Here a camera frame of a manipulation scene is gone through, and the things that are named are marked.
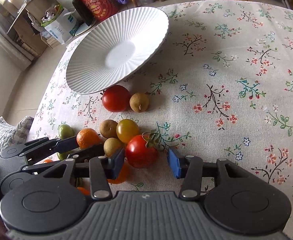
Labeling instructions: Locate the wooden bookshelf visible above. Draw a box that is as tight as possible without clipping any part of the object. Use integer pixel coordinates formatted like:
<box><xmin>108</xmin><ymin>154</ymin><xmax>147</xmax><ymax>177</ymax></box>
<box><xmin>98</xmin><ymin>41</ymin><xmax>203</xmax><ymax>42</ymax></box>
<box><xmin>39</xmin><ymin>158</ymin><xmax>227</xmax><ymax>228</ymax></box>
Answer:
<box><xmin>0</xmin><ymin>0</ymin><xmax>59</xmax><ymax>58</ymax></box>

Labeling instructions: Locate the white paper bag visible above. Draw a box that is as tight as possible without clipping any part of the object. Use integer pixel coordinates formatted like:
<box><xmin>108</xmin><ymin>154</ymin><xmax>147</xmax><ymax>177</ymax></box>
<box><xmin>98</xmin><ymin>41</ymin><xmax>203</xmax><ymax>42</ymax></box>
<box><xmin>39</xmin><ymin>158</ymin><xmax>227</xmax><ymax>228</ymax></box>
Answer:
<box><xmin>41</xmin><ymin>6</ymin><xmax>79</xmax><ymax>44</ymax></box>

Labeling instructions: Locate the yellow cherry tomato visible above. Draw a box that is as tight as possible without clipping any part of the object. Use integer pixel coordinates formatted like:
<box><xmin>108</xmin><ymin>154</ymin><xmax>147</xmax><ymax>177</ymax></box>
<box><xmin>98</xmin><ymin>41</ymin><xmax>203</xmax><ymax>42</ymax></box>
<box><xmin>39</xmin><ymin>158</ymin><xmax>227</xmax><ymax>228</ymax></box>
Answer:
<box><xmin>116</xmin><ymin>119</ymin><xmax>140</xmax><ymax>144</ymax></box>

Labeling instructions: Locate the grey knitted cushion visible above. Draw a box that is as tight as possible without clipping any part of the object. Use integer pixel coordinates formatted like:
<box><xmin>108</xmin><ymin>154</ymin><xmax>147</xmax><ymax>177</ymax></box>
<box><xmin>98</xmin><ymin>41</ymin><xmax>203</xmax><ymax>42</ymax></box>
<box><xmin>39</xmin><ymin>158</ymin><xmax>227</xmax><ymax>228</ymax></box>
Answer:
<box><xmin>0</xmin><ymin>116</ymin><xmax>34</xmax><ymax>153</ymax></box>

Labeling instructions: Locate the white ribbed plate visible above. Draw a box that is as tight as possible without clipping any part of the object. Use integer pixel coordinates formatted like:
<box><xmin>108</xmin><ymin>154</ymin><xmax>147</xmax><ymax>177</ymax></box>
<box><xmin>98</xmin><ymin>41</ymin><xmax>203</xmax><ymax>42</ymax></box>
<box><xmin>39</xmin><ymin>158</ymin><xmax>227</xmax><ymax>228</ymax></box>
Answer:
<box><xmin>66</xmin><ymin>7</ymin><xmax>169</xmax><ymax>94</ymax></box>

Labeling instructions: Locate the green plum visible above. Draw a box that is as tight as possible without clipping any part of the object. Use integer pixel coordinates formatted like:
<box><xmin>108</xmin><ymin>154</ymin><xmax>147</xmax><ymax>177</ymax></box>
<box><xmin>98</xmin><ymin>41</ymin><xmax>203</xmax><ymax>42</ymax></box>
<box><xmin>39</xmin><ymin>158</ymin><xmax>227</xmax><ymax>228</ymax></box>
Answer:
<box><xmin>58</xmin><ymin>124</ymin><xmax>74</xmax><ymax>139</ymax></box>
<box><xmin>56</xmin><ymin>151</ymin><xmax>72</xmax><ymax>160</ymax></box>

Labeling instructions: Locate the orange tangerine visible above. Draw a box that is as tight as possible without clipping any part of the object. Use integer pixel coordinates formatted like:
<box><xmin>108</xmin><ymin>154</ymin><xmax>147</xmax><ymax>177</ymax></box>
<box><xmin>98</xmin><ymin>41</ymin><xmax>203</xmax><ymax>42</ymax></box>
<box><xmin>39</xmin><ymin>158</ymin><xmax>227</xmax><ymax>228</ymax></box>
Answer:
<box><xmin>77</xmin><ymin>187</ymin><xmax>91</xmax><ymax>196</ymax></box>
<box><xmin>76</xmin><ymin>128</ymin><xmax>102</xmax><ymax>150</ymax></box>

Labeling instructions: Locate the large red tomato by plate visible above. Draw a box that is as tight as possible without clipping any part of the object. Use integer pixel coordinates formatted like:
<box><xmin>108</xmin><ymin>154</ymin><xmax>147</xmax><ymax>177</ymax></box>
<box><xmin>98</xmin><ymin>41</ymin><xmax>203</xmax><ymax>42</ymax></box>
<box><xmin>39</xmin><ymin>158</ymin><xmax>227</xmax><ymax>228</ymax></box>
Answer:
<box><xmin>101</xmin><ymin>85</ymin><xmax>131</xmax><ymax>112</ymax></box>

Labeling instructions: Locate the brown longan by tomato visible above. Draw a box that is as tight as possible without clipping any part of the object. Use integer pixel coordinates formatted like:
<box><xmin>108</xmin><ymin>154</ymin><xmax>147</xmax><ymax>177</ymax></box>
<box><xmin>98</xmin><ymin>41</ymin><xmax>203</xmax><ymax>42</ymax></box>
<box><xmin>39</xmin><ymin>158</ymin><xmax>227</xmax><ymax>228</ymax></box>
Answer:
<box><xmin>130</xmin><ymin>93</ymin><xmax>149</xmax><ymax>113</ymax></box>

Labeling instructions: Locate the orange oval tomato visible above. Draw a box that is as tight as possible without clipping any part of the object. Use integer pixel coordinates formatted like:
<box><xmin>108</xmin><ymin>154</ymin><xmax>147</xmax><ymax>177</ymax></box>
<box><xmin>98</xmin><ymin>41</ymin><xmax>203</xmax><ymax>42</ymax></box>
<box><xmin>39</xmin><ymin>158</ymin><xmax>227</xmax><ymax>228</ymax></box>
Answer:
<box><xmin>107</xmin><ymin>161</ymin><xmax>131</xmax><ymax>184</ymax></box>

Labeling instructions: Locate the floral tablecloth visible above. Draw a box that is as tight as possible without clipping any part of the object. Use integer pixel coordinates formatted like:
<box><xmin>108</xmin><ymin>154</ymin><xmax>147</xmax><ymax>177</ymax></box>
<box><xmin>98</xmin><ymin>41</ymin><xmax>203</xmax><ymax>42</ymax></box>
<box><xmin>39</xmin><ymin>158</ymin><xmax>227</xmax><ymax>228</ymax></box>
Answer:
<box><xmin>28</xmin><ymin>0</ymin><xmax>293</xmax><ymax>237</ymax></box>

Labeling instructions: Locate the red snack bucket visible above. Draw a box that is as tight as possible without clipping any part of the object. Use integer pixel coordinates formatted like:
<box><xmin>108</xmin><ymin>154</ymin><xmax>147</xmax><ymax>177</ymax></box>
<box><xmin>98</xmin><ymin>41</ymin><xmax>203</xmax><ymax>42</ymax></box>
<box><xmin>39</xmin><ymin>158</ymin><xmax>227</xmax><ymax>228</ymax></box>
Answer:
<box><xmin>80</xmin><ymin>0</ymin><xmax>119</xmax><ymax>22</ymax></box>

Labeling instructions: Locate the small orange tomato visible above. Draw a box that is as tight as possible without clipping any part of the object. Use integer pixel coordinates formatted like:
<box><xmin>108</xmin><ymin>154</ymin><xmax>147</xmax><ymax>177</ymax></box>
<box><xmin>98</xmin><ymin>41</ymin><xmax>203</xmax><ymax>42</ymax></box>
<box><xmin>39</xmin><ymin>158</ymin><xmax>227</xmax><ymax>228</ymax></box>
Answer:
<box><xmin>42</xmin><ymin>159</ymin><xmax>53</xmax><ymax>164</ymax></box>

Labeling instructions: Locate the brown longan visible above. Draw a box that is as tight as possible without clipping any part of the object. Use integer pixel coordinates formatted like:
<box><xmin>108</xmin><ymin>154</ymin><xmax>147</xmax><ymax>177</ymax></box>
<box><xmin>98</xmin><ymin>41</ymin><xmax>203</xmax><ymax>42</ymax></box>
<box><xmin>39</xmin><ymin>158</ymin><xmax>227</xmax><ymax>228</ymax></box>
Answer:
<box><xmin>104</xmin><ymin>138</ymin><xmax>123</xmax><ymax>158</ymax></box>
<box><xmin>130</xmin><ymin>93</ymin><xmax>149</xmax><ymax>113</ymax></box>
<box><xmin>99</xmin><ymin>119</ymin><xmax>118</xmax><ymax>139</ymax></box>

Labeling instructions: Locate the red tomato with stem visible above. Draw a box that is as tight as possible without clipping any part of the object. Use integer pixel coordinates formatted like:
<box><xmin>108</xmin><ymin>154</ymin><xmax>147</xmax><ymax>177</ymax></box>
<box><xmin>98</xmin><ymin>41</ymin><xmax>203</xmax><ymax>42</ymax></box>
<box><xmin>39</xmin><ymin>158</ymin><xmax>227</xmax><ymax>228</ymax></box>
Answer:
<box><xmin>125</xmin><ymin>132</ymin><xmax>159</xmax><ymax>168</ymax></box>

